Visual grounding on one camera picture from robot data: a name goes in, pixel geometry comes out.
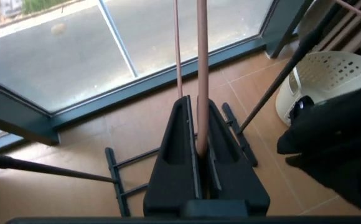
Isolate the black garment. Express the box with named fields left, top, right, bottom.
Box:
left=276, top=73, right=361, bottom=215

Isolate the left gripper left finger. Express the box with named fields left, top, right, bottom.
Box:
left=143, top=95, right=202, bottom=216

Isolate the black clothes rack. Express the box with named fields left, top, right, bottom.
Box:
left=0, top=0, right=352, bottom=218

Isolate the white laundry basket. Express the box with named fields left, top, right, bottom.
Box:
left=275, top=50, right=361, bottom=127

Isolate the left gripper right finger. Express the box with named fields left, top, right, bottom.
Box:
left=207, top=98, right=271, bottom=215

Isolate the brown curtain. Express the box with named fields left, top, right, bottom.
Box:
left=297, top=0, right=361, bottom=62

